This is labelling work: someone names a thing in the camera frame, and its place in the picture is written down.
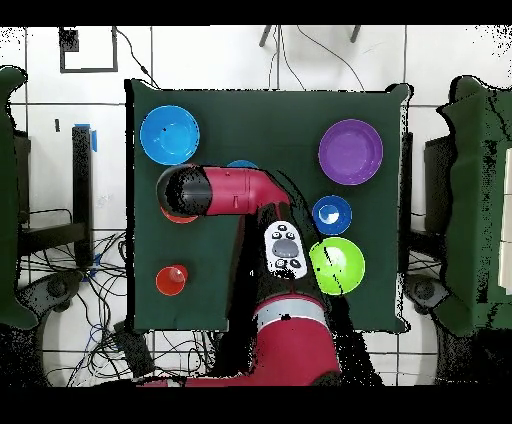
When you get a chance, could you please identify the large light blue bowl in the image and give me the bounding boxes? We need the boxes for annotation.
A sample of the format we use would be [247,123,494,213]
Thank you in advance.
[139,104,201,166]

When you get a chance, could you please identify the dark blue ribbed bowl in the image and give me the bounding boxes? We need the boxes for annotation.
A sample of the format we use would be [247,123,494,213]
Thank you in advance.
[311,194,354,236]

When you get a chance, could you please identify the orange bowl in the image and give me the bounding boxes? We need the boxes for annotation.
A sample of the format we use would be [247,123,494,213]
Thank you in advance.
[159,205,200,225]

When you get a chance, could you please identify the dark green tablecloth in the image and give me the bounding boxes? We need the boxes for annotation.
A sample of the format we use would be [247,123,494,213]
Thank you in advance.
[126,78,413,334]

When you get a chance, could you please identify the large green bowl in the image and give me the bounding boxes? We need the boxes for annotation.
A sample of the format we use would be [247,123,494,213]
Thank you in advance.
[308,236,366,296]

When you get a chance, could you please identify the large purple bowl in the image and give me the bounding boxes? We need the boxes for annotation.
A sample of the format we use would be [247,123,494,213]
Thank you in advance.
[318,118,384,186]

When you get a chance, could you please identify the orange cup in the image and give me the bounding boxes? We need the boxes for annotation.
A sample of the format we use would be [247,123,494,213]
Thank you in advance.
[155,263,189,297]

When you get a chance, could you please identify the black metal stand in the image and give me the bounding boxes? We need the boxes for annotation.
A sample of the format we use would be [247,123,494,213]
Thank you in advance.
[399,131,414,273]
[19,123,98,268]

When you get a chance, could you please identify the black floor box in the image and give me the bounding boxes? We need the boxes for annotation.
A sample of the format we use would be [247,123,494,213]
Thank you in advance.
[113,319,155,379]

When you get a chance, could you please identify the black equipment box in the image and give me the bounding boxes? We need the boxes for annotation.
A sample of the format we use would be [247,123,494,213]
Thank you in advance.
[423,135,455,237]
[13,131,32,225]

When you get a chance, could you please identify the black floor stand base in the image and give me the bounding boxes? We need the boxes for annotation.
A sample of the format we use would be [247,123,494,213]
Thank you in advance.
[17,269,87,317]
[403,273,451,315]

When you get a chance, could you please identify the side table green cloth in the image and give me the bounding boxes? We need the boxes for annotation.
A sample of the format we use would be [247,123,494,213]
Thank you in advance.
[0,65,39,331]
[433,75,512,337]

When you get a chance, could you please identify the tangle of floor cables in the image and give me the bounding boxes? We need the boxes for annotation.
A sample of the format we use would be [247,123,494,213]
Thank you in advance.
[17,207,217,387]

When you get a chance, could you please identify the camera tripod legs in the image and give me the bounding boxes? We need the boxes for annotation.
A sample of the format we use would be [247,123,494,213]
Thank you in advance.
[258,24,362,48]

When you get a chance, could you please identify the black floor cable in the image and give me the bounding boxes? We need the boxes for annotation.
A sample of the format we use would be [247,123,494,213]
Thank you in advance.
[114,26,161,89]

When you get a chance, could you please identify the gray square floor frame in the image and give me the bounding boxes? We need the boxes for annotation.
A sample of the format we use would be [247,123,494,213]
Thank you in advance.
[58,26,119,74]

